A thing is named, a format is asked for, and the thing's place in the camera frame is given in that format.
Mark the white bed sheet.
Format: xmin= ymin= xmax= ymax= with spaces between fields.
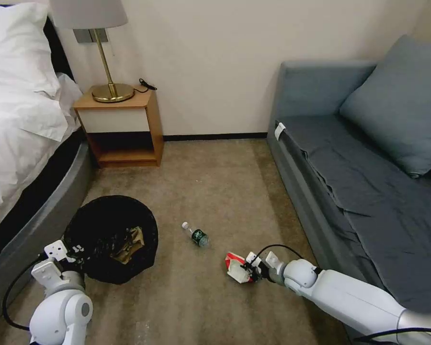
xmin=0 ymin=71 xmax=84 ymax=246

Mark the black baseboard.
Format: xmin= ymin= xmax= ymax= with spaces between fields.
xmin=162 ymin=132 xmax=271 ymax=142

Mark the brass lamp with white shade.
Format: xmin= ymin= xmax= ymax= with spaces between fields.
xmin=49 ymin=0 xmax=136 ymax=104

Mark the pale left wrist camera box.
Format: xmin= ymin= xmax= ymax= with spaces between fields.
xmin=44 ymin=240 xmax=68 ymax=262

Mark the grey blue cushion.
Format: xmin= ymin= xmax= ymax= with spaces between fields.
xmin=339 ymin=34 xmax=431 ymax=180

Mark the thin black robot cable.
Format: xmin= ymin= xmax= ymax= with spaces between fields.
xmin=353 ymin=327 xmax=431 ymax=343

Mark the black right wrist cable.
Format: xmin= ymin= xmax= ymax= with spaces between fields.
xmin=254 ymin=244 xmax=306 ymax=269

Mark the white pillow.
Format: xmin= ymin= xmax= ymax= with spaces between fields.
xmin=0 ymin=1 xmax=62 ymax=121

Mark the dark grey sofa cover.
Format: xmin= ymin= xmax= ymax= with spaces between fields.
xmin=278 ymin=114 xmax=431 ymax=314

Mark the grey wall switch panel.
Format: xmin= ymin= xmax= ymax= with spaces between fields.
xmin=73 ymin=28 xmax=111 ymax=45

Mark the black round trash bin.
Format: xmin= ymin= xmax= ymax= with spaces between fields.
xmin=63 ymin=195 xmax=159 ymax=285

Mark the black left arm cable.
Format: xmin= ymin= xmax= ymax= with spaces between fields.
xmin=1 ymin=253 xmax=46 ymax=331

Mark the brown crumpled paper trash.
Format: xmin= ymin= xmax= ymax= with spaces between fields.
xmin=109 ymin=226 xmax=146 ymax=265

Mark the wooden nightstand with white drawer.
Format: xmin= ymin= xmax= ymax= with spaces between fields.
xmin=73 ymin=85 xmax=163 ymax=169

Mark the black headboard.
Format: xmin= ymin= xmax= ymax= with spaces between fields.
xmin=43 ymin=15 xmax=77 ymax=84

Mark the red white packet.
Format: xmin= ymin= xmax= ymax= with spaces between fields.
xmin=224 ymin=252 xmax=254 ymax=285

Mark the grey bed base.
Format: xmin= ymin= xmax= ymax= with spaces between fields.
xmin=0 ymin=126 xmax=95 ymax=326

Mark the clear plastic bottle green label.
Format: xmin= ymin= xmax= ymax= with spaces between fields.
xmin=181 ymin=221 xmax=210 ymax=248

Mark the grey blue sofa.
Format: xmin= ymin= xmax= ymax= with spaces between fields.
xmin=267 ymin=34 xmax=431 ymax=326

